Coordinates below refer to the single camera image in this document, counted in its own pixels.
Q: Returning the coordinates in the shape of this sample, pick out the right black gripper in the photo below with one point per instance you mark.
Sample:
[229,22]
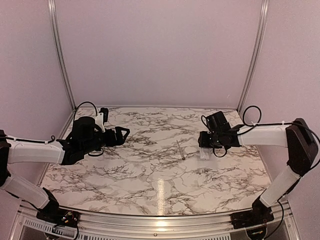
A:
[202,142]

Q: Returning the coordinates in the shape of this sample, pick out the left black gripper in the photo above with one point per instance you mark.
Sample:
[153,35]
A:
[119,140]

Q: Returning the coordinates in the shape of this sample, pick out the white remote control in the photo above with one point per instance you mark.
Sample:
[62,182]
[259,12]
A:
[205,153]

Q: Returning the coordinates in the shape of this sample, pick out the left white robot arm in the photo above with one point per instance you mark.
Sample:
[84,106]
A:
[88,134]

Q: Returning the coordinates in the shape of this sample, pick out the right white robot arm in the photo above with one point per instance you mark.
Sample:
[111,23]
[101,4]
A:
[301,142]

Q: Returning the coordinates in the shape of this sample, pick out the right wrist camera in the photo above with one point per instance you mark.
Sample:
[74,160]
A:
[216,122]

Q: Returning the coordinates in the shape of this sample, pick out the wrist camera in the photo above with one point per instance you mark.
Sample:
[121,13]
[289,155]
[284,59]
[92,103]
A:
[103,115]
[216,122]

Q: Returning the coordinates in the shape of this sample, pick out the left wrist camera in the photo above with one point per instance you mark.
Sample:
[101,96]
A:
[103,115]

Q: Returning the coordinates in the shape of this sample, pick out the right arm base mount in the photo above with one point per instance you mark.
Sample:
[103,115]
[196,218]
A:
[250,218]

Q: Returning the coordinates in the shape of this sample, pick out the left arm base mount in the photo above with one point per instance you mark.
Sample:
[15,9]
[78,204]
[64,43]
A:
[62,217]

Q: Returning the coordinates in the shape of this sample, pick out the front aluminium rail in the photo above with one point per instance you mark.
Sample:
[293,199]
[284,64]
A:
[108,226]

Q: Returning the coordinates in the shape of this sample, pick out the right aluminium frame post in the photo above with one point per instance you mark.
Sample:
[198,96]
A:
[261,28]

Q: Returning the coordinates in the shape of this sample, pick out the aluminium frame post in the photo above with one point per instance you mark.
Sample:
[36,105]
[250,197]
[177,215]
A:
[59,51]
[261,28]

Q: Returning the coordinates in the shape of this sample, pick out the left aluminium frame post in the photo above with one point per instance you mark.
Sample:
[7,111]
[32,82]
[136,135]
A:
[59,51]

